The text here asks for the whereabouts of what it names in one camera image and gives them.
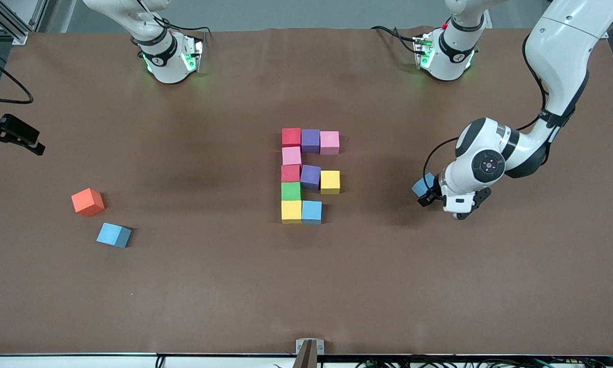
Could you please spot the white table edge rail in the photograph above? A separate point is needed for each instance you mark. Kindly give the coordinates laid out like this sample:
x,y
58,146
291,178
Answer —
x,y
81,362

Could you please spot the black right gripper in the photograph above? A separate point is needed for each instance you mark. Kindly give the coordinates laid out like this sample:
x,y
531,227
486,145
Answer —
x,y
5,130

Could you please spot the orange foam cube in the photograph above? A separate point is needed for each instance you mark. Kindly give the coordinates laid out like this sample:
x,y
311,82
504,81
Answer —
x,y
87,202

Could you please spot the green foam cube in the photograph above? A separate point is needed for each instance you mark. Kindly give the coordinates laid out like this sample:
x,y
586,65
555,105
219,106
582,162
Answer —
x,y
291,191

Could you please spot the brown table mat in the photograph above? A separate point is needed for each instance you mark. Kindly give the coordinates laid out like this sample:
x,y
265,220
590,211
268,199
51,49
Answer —
x,y
306,296

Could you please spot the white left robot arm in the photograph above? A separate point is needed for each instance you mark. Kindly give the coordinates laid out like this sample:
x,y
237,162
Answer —
x,y
557,51

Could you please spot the pink foam cube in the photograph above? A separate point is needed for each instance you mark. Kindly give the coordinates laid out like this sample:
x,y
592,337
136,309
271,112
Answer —
x,y
291,156
330,142

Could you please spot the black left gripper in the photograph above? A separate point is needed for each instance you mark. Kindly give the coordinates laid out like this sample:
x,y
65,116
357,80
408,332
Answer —
x,y
431,196

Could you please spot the yellow foam cube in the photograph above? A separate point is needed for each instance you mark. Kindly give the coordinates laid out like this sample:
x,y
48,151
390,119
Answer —
x,y
291,211
330,182

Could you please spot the grey metal bracket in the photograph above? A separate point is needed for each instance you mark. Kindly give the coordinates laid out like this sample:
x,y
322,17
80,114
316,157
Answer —
x,y
321,343

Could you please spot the brown post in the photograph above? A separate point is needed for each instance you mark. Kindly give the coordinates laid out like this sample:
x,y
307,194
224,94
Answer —
x,y
306,358

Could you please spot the red foam cube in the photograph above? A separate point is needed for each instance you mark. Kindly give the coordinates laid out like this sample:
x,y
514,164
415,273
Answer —
x,y
291,137
290,173

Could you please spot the blue foam cube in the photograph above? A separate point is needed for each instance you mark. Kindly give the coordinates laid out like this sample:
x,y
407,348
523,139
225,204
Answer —
x,y
422,185
311,212
113,234

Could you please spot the purple foam cube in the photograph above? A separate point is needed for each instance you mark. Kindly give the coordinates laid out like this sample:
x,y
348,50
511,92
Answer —
x,y
310,177
311,141

